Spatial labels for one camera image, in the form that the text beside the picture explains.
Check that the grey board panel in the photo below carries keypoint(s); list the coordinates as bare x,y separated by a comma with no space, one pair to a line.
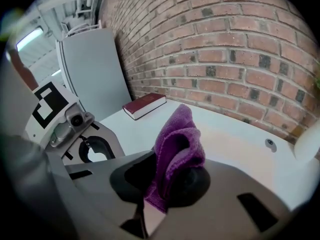
92,71

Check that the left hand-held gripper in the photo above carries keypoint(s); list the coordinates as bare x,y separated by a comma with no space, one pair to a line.
50,104

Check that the purple cloth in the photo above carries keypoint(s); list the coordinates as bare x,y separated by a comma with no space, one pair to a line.
180,139

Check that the ceiling light tube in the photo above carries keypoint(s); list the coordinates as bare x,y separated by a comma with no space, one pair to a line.
30,37

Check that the person's left forearm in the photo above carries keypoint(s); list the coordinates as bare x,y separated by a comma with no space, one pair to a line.
23,71

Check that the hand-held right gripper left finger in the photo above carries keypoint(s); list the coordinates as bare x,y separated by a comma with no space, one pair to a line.
100,184

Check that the white vase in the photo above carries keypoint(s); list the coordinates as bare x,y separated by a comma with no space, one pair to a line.
306,144

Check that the grey desk grommet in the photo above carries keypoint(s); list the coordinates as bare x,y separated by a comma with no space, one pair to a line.
270,144

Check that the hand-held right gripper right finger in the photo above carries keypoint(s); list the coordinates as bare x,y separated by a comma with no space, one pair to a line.
225,209

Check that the dark red book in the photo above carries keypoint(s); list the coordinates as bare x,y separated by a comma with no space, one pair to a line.
143,104

